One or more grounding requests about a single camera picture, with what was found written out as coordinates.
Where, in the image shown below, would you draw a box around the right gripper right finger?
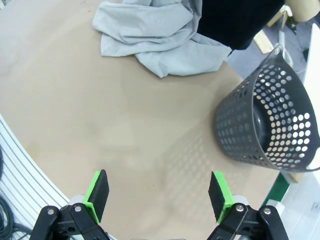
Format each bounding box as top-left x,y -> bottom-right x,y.
206,171 -> 290,240

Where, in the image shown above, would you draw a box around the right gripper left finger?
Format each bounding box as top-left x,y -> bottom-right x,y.
32,169 -> 111,240

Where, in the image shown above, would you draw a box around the grey training pants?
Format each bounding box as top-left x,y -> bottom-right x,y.
91,0 -> 233,79

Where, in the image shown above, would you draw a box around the dark grey perforated basket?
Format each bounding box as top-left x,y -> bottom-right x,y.
213,43 -> 320,173

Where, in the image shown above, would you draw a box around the small wooden block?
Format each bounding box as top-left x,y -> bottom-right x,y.
287,172 -> 305,184

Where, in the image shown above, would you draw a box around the light wooden plank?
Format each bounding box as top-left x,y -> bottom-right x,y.
253,29 -> 275,54

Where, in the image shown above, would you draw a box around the white board panel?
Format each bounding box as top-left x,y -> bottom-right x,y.
301,23 -> 320,108

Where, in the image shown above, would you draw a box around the white power strip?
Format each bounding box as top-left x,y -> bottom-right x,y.
277,30 -> 294,66

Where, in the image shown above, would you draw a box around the person in black t-shirt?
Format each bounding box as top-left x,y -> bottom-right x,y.
197,0 -> 286,51

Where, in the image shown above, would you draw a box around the beige cardboard tube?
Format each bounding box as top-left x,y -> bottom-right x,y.
284,0 -> 320,23

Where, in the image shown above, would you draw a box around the green table frame bar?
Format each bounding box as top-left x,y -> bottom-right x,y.
264,172 -> 292,208

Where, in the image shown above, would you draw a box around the white aluminium frame rail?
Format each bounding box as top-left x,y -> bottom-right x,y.
0,113 -> 71,240

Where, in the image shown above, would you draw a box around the black cable bundle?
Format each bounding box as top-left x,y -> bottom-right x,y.
0,147 -> 33,240

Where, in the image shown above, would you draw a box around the light wooden frame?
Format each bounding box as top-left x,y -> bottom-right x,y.
266,4 -> 290,29

